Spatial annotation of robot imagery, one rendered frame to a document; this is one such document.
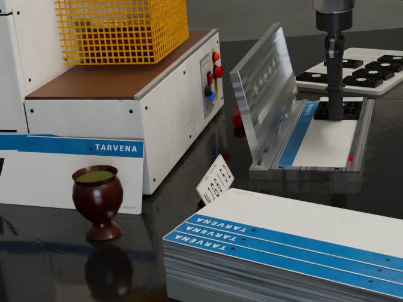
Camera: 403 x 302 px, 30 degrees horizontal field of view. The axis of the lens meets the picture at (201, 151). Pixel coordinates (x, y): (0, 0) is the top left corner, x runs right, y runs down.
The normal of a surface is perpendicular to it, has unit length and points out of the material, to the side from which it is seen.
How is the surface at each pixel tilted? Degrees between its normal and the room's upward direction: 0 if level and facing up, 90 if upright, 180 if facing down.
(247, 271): 90
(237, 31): 90
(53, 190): 69
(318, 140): 0
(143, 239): 0
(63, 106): 90
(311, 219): 0
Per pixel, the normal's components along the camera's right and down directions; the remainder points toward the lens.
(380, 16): -0.02, 0.35
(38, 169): -0.34, 0.00
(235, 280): -0.56, 0.34
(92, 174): -0.08, -0.93
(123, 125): -0.27, 0.36
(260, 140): 0.93, -0.16
